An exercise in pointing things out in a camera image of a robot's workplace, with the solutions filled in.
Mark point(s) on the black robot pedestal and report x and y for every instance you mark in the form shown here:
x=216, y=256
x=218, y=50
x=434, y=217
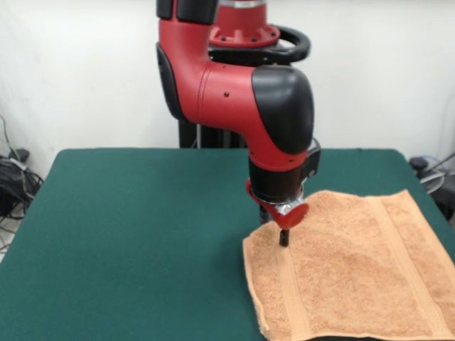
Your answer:
x=298, y=42

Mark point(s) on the dark green table cloth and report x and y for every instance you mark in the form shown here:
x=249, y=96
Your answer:
x=124, y=248

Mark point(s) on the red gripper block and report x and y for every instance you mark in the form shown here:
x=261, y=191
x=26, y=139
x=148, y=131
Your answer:
x=289, y=218

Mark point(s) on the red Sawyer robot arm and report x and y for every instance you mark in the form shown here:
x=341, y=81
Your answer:
x=227, y=96

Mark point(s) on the orange-brown terry towel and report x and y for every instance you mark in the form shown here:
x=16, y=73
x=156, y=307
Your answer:
x=355, y=277

